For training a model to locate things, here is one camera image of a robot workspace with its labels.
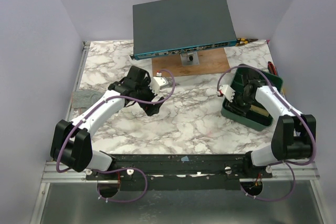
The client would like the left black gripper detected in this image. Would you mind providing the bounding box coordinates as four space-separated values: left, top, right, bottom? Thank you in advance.
135 78 165 116

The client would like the black underwear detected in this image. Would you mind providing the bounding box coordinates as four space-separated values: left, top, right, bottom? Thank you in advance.
227 103 250 117

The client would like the grey striped underwear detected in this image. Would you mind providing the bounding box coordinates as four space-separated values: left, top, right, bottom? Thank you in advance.
71 89 103 109

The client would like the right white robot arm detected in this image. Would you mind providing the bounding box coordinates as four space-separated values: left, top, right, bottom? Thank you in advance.
232 70 316 178

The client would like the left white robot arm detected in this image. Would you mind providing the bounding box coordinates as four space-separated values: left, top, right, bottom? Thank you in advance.
50 66 168 179

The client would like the red black utility knife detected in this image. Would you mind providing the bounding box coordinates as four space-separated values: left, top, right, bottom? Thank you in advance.
268 61 278 76

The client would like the cream rolled cloth in tray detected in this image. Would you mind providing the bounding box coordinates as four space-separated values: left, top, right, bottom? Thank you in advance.
250 105 269 117

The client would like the green divided plastic tray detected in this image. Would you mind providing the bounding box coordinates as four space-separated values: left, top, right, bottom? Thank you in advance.
221 64 273 131

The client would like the brown plywood board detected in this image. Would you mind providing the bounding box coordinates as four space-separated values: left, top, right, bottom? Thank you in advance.
152 48 230 77

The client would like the blue tape piece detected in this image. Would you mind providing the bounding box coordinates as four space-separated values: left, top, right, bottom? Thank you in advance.
181 156 189 162

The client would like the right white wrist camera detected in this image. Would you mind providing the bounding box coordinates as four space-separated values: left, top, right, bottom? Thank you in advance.
219 84 235 102

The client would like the grey metal stand bracket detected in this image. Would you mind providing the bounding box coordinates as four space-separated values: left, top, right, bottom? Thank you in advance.
181 51 200 67

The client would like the grey network switch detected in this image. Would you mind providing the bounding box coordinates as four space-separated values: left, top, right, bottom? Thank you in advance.
130 0 237 60

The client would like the black metal base rail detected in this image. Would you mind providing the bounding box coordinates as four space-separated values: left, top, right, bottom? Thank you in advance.
86 154 272 191

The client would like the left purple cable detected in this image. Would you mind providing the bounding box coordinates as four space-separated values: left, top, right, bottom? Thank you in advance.
56 69 176 204

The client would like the purple cable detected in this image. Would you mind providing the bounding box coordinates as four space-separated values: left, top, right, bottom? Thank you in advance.
56 69 176 204
216 63 317 201

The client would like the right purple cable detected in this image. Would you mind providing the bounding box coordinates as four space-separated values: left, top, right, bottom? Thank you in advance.
216 63 317 201

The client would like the aluminium frame rail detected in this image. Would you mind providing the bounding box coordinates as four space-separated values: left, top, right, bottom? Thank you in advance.
28 40 91 224

